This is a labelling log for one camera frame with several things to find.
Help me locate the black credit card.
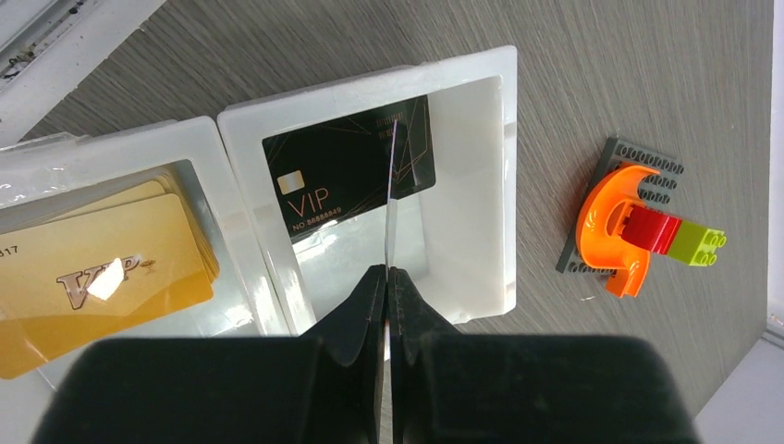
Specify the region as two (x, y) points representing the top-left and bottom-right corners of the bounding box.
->
(263, 95), (436, 242)

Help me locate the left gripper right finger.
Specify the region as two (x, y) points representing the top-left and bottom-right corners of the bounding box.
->
(388, 268), (699, 443)

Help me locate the white divided tray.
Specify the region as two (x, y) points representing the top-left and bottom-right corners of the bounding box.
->
(1, 46), (518, 443)

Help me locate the dark grey credit card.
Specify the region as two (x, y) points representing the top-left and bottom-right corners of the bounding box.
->
(385, 120), (398, 273)

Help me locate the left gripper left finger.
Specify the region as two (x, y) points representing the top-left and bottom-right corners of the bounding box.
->
(33, 265), (387, 443)

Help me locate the green toy block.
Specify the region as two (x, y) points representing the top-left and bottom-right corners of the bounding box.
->
(667, 220), (727, 267)

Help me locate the orange curved toy track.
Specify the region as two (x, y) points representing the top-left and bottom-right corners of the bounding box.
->
(575, 164), (659, 298)

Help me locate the red toy block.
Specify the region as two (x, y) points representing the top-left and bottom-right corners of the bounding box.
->
(621, 205), (682, 255)

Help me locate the grey studded baseplate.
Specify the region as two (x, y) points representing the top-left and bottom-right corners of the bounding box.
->
(556, 137), (684, 276)

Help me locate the orange card in tray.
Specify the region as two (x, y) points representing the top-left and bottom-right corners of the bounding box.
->
(45, 172), (220, 282)

